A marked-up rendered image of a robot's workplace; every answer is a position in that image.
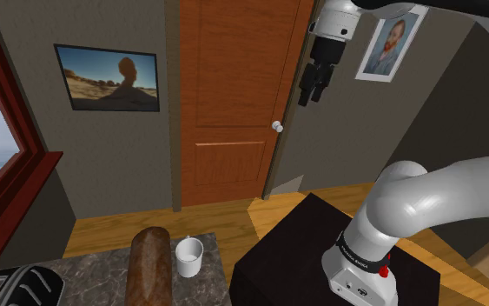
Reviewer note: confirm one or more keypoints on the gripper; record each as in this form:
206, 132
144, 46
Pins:
328, 50

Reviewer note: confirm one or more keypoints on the orange wooden door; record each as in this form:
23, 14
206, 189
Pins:
231, 101

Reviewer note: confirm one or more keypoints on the portrait wall picture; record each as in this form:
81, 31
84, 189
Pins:
390, 46

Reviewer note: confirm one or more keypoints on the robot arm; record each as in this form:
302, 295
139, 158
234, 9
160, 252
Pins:
413, 203

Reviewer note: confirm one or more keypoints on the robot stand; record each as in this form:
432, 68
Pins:
286, 262

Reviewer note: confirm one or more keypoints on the desert landscape wall picture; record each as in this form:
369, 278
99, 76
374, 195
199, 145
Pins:
108, 78

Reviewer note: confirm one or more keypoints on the white mug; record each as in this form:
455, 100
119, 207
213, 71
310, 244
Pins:
189, 256

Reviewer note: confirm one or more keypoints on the brown bread loaf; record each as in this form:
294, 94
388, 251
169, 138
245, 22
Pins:
149, 271

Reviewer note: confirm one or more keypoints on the black toaster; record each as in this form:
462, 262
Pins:
19, 288

